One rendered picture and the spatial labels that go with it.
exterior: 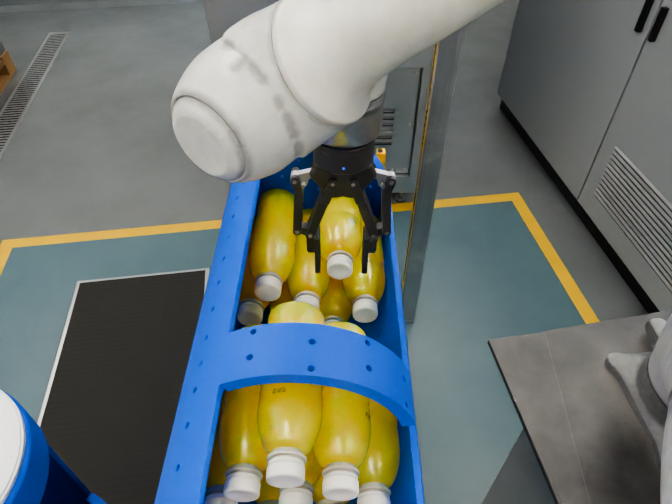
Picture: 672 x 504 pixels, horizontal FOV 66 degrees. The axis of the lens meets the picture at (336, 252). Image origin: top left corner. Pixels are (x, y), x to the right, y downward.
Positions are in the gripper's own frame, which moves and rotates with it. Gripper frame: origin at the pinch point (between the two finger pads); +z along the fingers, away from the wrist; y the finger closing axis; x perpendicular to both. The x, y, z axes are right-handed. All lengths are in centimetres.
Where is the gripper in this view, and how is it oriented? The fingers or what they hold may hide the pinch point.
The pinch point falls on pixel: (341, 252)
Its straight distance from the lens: 75.6
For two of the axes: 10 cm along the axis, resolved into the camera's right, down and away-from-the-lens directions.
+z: -0.1, 7.1, 7.1
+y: -10.0, -0.1, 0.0
